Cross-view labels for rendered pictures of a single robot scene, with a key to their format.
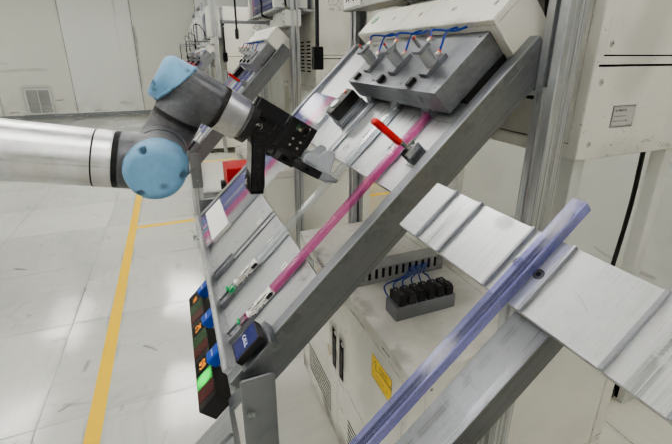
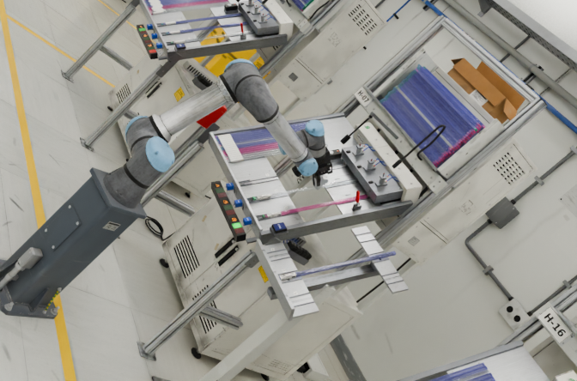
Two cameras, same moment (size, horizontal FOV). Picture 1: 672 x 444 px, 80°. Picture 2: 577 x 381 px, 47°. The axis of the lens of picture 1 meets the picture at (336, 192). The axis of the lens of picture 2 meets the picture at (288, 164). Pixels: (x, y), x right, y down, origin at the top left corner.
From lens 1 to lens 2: 2.23 m
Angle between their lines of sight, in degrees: 24
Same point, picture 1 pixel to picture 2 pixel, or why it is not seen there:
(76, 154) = (300, 152)
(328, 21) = (321, 44)
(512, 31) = (408, 196)
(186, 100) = (316, 141)
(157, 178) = (309, 171)
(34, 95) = not seen: outside the picture
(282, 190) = not seen: hidden behind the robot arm
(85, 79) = not seen: outside the picture
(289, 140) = (324, 169)
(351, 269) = (316, 227)
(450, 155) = (366, 216)
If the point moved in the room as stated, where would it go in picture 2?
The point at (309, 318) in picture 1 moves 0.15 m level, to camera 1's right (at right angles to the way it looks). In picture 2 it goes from (294, 232) to (318, 253)
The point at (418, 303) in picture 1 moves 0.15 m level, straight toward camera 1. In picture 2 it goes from (296, 254) to (296, 267)
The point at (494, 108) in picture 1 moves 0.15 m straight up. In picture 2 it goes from (386, 213) to (413, 190)
